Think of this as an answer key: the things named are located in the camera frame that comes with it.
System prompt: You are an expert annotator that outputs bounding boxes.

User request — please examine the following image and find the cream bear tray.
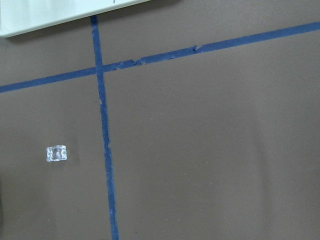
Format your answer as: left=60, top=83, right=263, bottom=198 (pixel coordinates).
left=0, top=0, right=182, bottom=39

